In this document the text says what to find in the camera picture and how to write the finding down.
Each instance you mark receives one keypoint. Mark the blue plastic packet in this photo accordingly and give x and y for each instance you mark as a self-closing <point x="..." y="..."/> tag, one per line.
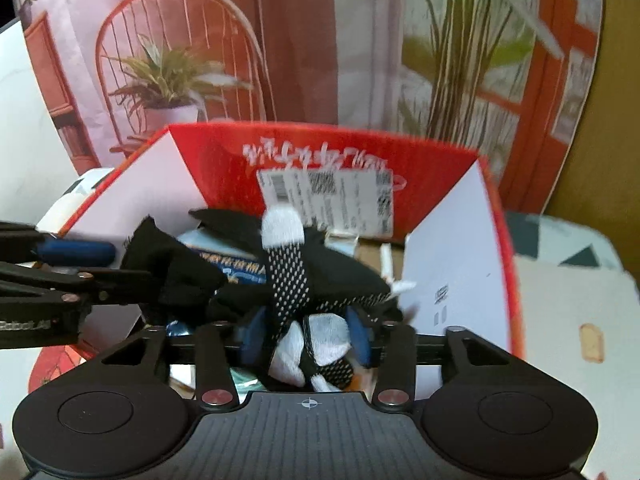
<point x="235" y="267"/>

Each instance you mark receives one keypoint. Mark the red strawberry print box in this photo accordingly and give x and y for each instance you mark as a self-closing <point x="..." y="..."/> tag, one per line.
<point x="320" y="160"/>

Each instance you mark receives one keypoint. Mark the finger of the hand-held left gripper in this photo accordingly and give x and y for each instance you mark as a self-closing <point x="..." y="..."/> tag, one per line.
<point x="75" y="252"/>
<point x="100" y="285"/>

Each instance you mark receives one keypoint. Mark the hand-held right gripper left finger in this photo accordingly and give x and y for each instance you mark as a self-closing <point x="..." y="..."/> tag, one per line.
<point x="250" y="340"/>

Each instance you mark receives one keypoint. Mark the bear print mat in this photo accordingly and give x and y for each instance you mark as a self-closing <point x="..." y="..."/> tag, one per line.
<point x="575" y="335"/>

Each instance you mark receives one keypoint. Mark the white black dotted sock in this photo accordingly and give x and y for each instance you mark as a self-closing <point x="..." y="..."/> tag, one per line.
<point x="287" y="270"/>

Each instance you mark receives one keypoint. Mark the wall poster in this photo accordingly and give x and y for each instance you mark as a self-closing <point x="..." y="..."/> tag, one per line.
<point x="325" y="35"/>

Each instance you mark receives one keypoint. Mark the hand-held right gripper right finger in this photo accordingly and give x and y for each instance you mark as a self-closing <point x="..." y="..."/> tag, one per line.
<point x="361" y="342"/>

